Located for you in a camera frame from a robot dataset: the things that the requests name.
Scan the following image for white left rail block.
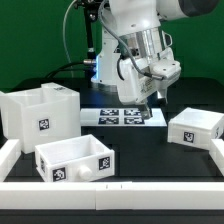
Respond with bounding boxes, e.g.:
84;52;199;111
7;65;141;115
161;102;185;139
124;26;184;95
0;139;21;182

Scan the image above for black camera stand pole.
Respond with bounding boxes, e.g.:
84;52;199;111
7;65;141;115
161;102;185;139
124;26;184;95
75;0;101;60

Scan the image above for large white drawer cabinet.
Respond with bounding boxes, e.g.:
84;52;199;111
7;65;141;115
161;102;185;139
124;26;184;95
0;83;81;154

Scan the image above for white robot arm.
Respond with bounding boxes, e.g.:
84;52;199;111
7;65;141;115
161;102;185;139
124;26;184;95
92;0;219;119

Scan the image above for grey cable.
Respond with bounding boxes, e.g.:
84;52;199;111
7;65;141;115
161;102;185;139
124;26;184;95
62;0;78;79

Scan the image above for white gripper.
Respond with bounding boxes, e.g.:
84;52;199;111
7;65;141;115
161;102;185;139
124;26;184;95
117;47;180;119

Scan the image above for white marker tag board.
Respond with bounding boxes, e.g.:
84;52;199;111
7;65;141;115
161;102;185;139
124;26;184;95
81;108;167;127

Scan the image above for black cables on table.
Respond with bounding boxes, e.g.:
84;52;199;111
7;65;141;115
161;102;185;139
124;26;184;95
44;61;98;80

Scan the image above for white rail block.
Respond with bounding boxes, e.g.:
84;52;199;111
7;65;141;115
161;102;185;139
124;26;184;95
0;139;21;182
209;139;224;176

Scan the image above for white right rail block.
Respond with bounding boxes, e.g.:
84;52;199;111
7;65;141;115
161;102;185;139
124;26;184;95
209;139;224;176

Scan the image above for white front rail bar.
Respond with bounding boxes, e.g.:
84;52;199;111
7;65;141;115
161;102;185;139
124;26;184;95
0;182;224;210

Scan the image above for white drawer with knob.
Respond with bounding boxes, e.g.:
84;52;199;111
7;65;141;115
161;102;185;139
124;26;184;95
35;135;115;182

